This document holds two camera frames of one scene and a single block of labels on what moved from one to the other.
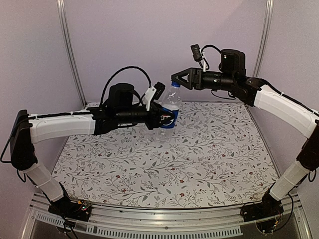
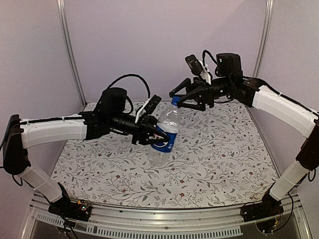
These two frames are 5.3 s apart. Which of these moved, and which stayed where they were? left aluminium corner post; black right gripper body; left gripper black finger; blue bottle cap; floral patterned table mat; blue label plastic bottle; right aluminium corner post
Moved: black right gripper body; blue label plastic bottle; blue bottle cap; left gripper black finger
Stayed: floral patterned table mat; right aluminium corner post; left aluminium corner post
